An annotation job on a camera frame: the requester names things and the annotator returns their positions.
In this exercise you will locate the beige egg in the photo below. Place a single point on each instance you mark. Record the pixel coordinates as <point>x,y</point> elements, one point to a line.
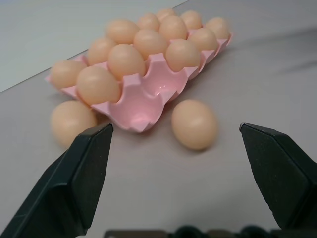
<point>219,26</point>
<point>99,50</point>
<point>97,85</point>
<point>150,41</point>
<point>194,124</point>
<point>122,31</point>
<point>203,38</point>
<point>71,121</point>
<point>191,18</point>
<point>126,60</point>
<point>65,74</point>
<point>182,55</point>
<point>165,13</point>
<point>148,22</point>
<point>173,26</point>

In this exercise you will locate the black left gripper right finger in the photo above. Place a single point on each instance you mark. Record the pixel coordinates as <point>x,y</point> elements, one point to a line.
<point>280,178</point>

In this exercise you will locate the pink plastic egg tray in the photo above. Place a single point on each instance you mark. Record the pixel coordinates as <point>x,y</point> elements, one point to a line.
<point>148,99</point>

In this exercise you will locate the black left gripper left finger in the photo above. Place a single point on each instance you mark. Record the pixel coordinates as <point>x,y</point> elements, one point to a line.
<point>67,188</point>

